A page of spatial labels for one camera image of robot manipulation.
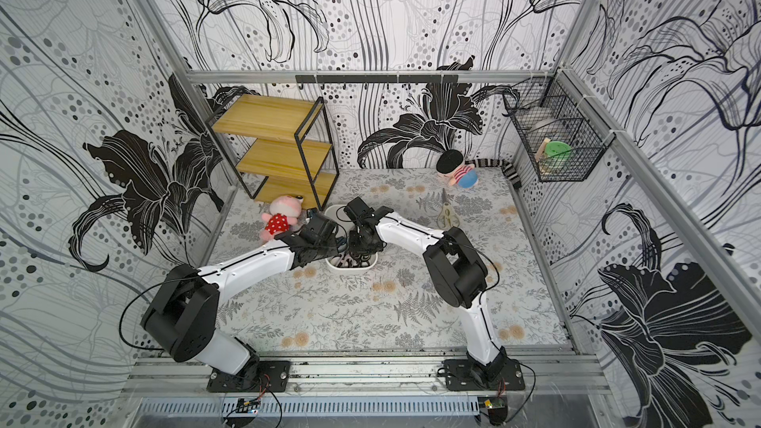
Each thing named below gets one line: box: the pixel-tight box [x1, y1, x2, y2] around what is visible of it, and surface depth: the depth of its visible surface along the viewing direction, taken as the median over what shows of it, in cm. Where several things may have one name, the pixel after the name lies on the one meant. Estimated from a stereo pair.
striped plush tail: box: [464, 158, 523, 190], surface depth 121 cm
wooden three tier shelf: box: [206, 95, 340, 212], surface depth 97 cm
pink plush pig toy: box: [259, 195, 305, 242], surface depth 101 cm
